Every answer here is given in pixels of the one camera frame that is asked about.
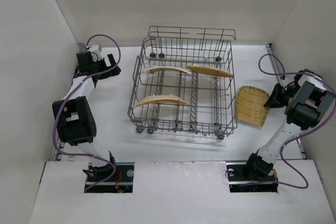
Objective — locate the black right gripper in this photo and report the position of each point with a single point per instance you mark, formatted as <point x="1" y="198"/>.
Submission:
<point x="277" y="96"/>

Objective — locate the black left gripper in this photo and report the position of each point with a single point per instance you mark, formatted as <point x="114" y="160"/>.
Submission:
<point x="105" y="65"/>

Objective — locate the green-rimmed bamboo woven plate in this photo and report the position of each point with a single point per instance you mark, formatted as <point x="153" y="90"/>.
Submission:
<point x="250" y="108"/>

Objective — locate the orange fish-shaped woven plate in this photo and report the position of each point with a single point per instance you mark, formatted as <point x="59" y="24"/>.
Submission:
<point x="160" y="99"/>

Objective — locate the orange square woven plate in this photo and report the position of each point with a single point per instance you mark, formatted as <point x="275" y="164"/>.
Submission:
<point x="210" y="71"/>

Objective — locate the yellow rectangular bamboo mat plate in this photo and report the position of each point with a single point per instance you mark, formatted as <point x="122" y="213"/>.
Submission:
<point x="166" y="68"/>

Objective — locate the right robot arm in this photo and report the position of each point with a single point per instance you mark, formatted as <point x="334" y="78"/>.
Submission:
<point x="306" y="100"/>

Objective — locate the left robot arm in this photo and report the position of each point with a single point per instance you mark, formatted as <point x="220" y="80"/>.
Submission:
<point x="74" y="121"/>

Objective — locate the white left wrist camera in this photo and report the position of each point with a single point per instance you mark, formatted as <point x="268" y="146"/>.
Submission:
<point x="95" y="51"/>

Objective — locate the grey wire dish rack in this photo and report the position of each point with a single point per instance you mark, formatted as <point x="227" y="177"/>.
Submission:
<point x="212" y="99"/>

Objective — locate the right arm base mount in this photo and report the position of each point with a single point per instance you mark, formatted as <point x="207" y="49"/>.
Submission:
<point x="243" y="180"/>

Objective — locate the aluminium rail left side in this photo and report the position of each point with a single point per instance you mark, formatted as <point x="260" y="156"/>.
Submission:
<point x="57" y="143"/>

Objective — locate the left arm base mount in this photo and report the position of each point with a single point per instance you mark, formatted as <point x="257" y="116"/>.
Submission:
<point x="120" y="182"/>

